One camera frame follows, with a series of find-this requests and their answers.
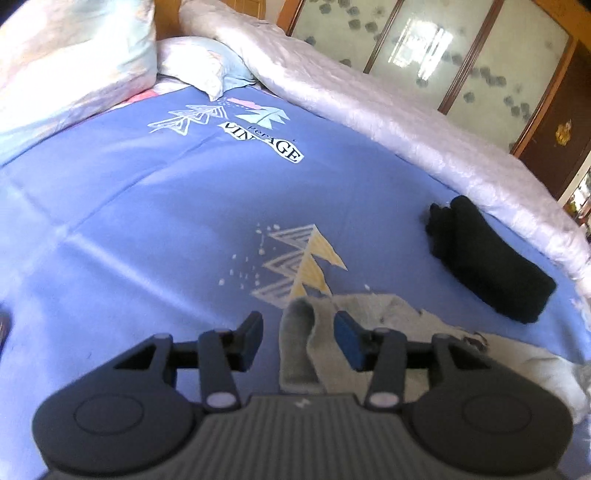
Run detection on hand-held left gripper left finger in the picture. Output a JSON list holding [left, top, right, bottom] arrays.
[[113, 311, 265, 412]]

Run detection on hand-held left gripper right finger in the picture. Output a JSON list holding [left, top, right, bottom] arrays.
[[334, 310, 500, 411]]

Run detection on grey sweat pants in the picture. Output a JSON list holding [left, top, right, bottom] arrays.
[[279, 293, 588, 414]]

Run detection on black folded garment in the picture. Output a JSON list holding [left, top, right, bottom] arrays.
[[424, 195, 557, 325]]

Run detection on blue printed bed sheet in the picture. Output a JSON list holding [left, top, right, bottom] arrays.
[[0, 85, 591, 462]]

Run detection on white quilt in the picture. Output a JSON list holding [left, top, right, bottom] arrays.
[[178, 0, 591, 296]]

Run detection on smartphone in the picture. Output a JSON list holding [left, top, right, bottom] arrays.
[[0, 302, 13, 354]]

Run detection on small white blue pillow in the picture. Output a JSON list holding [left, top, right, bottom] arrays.
[[156, 37, 258, 102]]

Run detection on dark brown door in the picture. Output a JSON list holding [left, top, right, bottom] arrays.
[[517, 44, 591, 199]]

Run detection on wardrobe with frosted glass doors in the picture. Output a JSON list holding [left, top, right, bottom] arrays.
[[277, 0, 580, 155]]

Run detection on large floral pillow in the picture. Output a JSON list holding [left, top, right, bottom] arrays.
[[0, 0, 158, 163]]

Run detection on wooden headboard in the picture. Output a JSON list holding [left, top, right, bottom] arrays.
[[154, 0, 305, 42]]

